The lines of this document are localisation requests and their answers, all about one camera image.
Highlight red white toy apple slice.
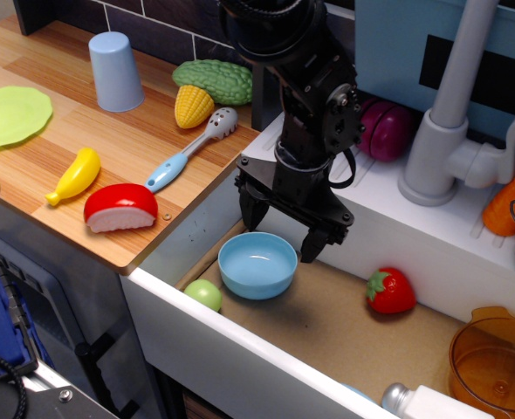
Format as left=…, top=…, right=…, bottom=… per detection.
left=83, top=183, right=158, bottom=233

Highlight red toy strawberry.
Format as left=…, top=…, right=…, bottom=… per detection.
left=366, top=267, right=417, bottom=314

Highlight orange transparent measuring cup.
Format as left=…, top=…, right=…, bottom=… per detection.
left=449, top=306, right=515, bottom=418

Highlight light green plastic plate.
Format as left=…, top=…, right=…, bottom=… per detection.
left=0, top=86, right=53, bottom=147

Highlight orange toy carrot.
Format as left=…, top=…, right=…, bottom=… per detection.
left=482, top=177, right=515, bottom=237

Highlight light blue plastic bowl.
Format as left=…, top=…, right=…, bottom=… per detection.
left=218, top=232, right=298, bottom=300

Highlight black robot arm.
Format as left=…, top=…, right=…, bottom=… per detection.
left=219, top=1, right=364, bottom=263

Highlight grey toy faucet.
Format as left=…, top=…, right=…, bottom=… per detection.
left=398, top=1, right=515, bottom=206

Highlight black cable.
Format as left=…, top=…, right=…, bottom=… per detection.
left=0, top=352, right=28, bottom=419

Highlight white toy sink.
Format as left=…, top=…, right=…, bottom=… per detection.
left=120, top=111, right=515, bottom=419

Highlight purple toy onion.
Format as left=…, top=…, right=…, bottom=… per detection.
left=358, top=98, right=416, bottom=162

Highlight white bottle with silver cap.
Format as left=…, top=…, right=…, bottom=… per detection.
left=381, top=383, right=493, bottom=419

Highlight yellow toy banana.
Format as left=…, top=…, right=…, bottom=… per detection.
left=45, top=148, right=101, bottom=206

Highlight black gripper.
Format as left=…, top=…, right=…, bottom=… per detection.
left=235, top=155, right=354, bottom=264

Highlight green toy apple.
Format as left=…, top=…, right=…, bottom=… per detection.
left=184, top=278, right=223, bottom=312

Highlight yellow toy corn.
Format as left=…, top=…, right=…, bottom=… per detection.
left=175, top=85, right=215, bottom=129

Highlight light blue plastic cup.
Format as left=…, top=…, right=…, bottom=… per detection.
left=88, top=31, right=145, bottom=113

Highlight green toy bitter gourd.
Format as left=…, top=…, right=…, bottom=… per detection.
left=172, top=59, right=252, bottom=106

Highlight blue grey pasta spoon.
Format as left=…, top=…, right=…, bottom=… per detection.
left=145, top=107, right=238, bottom=194

